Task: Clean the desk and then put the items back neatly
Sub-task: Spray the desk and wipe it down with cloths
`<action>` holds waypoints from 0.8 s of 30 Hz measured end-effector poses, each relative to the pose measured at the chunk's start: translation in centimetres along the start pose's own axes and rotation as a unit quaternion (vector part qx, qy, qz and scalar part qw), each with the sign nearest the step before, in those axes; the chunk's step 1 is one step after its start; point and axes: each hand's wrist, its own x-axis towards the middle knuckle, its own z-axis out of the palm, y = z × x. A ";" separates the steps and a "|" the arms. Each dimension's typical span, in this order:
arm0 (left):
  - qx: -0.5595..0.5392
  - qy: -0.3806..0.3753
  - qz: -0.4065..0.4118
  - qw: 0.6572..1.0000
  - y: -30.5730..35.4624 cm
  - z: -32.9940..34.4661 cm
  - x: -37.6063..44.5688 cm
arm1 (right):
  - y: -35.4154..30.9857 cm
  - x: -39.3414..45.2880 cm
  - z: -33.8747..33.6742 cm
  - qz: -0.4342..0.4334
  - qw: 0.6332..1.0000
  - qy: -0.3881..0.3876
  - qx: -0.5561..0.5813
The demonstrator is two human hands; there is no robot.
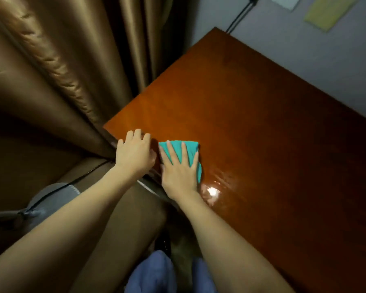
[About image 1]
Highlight person's black shoe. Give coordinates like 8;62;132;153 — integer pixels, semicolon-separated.
155;225;173;257

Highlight person's right hand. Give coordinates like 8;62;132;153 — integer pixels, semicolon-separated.
159;140;201;202

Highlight yellow wall sticker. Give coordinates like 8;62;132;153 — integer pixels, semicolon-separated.
304;0;359;32

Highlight teal cleaning cloth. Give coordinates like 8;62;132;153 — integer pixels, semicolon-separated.
158;140;203;184

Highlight white wall outlet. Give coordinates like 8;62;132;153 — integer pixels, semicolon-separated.
267;0;303;11

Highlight black lamp cable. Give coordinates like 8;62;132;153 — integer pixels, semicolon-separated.
24;160;111;211

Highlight reddish wooden desk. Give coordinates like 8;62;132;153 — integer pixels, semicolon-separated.
104;27;366;293

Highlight person's right forearm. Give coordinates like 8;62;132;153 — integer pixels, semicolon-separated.
178;191;296;293

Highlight person's blue trousers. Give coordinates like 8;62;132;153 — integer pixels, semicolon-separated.
124;250;217;293

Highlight beige padded stool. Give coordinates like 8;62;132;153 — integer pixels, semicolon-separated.
24;157;172;293

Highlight brown curtain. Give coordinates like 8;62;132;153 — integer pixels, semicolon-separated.
0;0;193;159

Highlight black plug with cable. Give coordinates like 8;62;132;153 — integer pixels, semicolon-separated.
224;0;262;35

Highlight person's left hand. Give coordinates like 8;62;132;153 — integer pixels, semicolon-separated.
114;129;157;182

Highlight person's left forearm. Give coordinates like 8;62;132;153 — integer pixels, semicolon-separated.
0;168;138;293

